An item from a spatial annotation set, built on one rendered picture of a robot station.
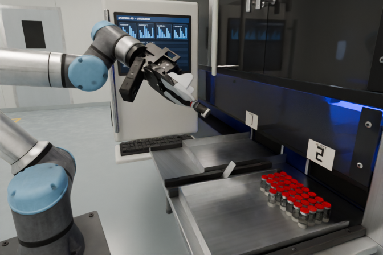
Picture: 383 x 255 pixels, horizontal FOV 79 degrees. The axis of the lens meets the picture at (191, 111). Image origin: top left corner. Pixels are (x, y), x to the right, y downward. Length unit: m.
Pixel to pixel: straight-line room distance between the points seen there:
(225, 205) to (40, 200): 0.45
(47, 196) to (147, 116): 0.82
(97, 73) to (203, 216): 0.44
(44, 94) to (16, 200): 5.47
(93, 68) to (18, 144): 0.32
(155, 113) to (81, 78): 0.85
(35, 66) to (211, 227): 0.52
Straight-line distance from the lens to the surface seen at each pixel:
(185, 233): 0.62
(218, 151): 1.00
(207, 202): 0.70
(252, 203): 0.72
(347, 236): 0.68
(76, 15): 5.89
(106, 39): 0.67
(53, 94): 6.02
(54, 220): 0.65
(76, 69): 0.52
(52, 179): 0.63
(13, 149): 0.75
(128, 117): 1.31
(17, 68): 0.56
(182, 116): 1.37
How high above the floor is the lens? 1.30
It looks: 15 degrees down
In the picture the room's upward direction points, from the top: straight up
